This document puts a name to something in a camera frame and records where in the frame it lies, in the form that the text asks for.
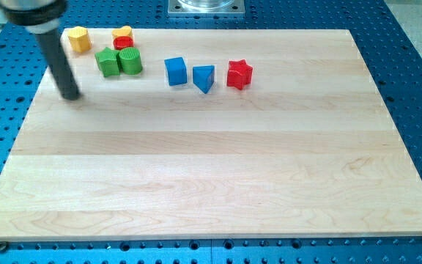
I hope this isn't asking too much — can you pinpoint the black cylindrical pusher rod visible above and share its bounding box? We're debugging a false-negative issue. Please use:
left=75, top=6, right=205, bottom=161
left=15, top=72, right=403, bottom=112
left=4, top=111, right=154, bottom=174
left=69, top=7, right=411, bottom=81
left=35, top=29, right=81, bottom=100

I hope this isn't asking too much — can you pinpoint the light wooden board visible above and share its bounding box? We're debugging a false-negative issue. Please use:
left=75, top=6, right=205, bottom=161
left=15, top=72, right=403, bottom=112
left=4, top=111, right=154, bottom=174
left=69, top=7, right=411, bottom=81
left=0, top=29, right=422, bottom=241

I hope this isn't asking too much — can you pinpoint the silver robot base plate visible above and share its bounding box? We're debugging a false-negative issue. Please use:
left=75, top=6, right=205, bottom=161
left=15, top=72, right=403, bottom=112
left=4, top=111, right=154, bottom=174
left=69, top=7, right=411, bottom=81
left=167, top=0, right=245, bottom=17

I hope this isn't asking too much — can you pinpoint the blue perforated metal table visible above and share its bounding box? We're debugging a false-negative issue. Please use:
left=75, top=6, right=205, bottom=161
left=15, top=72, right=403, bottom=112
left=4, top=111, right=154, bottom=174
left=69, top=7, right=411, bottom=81
left=0, top=0, right=422, bottom=263

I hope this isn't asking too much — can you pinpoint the yellow heart block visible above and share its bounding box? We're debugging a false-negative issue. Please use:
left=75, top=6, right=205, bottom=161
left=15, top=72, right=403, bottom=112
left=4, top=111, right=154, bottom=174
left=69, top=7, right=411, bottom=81
left=111, top=26, right=133, bottom=40

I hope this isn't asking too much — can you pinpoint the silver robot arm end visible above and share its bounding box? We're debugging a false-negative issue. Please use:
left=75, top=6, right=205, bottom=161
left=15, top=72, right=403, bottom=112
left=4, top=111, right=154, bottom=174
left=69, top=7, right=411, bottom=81
left=0, top=0, right=67, bottom=34

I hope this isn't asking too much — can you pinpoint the green star block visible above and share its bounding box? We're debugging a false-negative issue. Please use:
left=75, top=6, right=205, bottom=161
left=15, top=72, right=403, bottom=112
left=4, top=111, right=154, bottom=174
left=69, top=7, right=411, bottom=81
left=95, top=47, right=121, bottom=77

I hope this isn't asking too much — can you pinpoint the blue cube block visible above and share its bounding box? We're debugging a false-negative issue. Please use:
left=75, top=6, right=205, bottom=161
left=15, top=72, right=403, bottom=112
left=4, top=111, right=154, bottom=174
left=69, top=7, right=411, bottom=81
left=164, top=57, right=188, bottom=86

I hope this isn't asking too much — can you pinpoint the red cylinder block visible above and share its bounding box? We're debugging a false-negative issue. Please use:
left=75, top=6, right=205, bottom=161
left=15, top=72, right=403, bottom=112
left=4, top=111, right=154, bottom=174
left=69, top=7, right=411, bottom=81
left=113, top=36, right=134, bottom=51

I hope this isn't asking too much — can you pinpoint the red star block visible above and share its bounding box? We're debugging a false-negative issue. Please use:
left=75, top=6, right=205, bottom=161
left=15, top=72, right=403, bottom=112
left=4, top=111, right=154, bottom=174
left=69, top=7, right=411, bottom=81
left=226, top=59, right=253, bottom=90

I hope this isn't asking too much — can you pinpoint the yellow hexagon block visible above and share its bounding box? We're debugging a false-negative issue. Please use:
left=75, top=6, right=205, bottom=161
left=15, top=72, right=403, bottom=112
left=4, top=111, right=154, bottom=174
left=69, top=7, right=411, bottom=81
left=67, top=26, right=92, bottom=53

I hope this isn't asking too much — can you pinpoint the green cylinder block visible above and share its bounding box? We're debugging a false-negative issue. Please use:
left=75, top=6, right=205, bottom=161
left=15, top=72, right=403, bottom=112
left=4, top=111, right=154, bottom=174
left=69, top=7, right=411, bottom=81
left=119, top=47, right=143, bottom=75

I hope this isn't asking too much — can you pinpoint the blue triangle block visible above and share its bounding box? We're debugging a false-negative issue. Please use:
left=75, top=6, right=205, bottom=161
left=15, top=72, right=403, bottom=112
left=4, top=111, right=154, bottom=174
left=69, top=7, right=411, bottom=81
left=192, top=65, right=215, bottom=94

